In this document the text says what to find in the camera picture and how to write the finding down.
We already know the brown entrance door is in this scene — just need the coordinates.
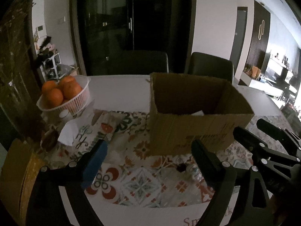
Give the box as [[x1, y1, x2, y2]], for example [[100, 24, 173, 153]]
[[1, 0, 43, 139]]

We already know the white fruit basket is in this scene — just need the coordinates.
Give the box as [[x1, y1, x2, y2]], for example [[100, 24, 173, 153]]
[[36, 75, 91, 115]]

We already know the white tv console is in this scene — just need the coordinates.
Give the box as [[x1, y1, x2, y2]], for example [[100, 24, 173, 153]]
[[238, 72, 289, 98]]

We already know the white crumpled tissue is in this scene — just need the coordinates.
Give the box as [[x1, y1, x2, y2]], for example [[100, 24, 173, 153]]
[[58, 119, 79, 146]]

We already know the patterned tile table mat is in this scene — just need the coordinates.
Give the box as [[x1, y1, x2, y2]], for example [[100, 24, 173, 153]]
[[44, 109, 297, 209]]

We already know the orange fruit back left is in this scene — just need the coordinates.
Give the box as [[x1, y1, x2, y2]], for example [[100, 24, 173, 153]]
[[42, 81, 57, 94]]

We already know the brown cardboard box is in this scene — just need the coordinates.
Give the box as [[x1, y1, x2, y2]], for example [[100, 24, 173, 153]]
[[150, 73, 254, 156]]

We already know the orange fruit middle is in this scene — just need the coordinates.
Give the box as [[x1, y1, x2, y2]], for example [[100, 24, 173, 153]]
[[63, 81, 82, 100]]

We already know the white shoe shelf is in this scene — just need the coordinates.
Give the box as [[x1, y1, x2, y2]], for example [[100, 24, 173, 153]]
[[40, 53, 62, 81]]

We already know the orange fruit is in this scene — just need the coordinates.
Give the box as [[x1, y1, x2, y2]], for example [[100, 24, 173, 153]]
[[42, 81, 57, 94], [46, 88, 64, 108], [63, 81, 82, 100], [59, 76, 75, 86]]

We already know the orange fruit back right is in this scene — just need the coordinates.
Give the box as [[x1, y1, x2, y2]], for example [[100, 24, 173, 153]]
[[59, 76, 75, 86]]

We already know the small white bottle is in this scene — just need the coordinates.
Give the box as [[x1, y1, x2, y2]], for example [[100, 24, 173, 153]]
[[59, 109, 73, 122]]

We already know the black dining chair right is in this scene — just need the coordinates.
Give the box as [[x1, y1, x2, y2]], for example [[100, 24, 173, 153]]
[[187, 52, 234, 84]]

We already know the dark glass cabinet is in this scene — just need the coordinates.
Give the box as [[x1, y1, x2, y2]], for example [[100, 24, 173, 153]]
[[70, 0, 196, 76]]

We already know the orange fruit front left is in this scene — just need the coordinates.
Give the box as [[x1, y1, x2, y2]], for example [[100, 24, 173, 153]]
[[46, 88, 64, 108]]

